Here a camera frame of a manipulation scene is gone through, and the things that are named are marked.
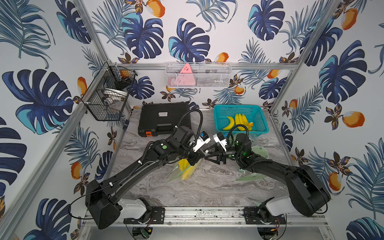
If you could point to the teal plastic basket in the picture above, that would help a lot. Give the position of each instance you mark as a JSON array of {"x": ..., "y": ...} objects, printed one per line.
[{"x": 251, "y": 116}]

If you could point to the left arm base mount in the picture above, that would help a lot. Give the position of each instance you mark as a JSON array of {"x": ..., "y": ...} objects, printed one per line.
[{"x": 147, "y": 216}]

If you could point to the zip-top bag with bananas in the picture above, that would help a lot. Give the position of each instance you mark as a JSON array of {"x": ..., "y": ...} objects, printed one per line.
[{"x": 175, "y": 174}]

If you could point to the yellow single banana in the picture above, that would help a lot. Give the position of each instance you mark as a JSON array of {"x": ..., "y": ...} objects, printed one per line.
[{"x": 230, "y": 125}]

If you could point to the pink triangle card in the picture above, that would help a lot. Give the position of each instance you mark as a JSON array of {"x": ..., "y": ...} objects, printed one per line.
[{"x": 186, "y": 77}]

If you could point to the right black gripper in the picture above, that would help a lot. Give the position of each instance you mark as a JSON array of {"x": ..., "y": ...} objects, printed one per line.
[{"x": 220, "y": 155}]

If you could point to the yellow bananas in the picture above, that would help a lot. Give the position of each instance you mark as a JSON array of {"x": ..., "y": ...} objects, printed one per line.
[{"x": 186, "y": 169}]

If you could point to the yellow banana from bag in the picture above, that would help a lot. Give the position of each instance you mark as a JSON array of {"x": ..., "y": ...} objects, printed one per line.
[{"x": 242, "y": 120}]

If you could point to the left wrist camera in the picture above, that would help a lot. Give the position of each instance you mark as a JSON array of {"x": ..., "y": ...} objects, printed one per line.
[{"x": 202, "y": 139}]

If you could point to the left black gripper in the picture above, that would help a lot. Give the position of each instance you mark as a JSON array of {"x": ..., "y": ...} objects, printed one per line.
[{"x": 193, "y": 156}]

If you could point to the clear mesh wall tray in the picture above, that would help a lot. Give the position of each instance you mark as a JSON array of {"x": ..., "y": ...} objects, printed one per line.
[{"x": 207, "y": 75}]

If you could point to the aluminium front rail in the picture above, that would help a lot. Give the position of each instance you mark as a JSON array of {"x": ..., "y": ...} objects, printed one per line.
[{"x": 218, "y": 217}]

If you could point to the zip-top bag green print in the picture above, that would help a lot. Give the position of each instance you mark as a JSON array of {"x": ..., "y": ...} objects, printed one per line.
[{"x": 247, "y": 172}]

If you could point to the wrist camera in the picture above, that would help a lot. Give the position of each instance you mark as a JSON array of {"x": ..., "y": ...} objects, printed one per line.
[
  {"x": 202, "y": 139},
  {"x": 220, "y": 138}
]

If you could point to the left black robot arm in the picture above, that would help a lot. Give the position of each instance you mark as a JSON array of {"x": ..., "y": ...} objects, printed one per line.
[{"x": 102, "y": 198}]

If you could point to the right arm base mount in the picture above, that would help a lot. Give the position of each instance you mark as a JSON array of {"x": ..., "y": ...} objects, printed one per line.
[{"x": 261, "y": 216}]

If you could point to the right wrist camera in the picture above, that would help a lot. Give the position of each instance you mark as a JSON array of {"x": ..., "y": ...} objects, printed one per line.
[{"x": 220, "y": 138}]

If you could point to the black plastic tool case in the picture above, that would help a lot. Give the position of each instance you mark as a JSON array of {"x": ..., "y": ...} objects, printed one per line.
[{"x": 160, "y": 119}]

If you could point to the black wire basket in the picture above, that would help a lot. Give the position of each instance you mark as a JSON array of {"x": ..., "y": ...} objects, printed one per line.
[{"x": 110, "y": 91}]

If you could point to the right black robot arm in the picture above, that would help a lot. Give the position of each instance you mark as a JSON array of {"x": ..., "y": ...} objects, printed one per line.
[{"x": 307, "y": 194}]

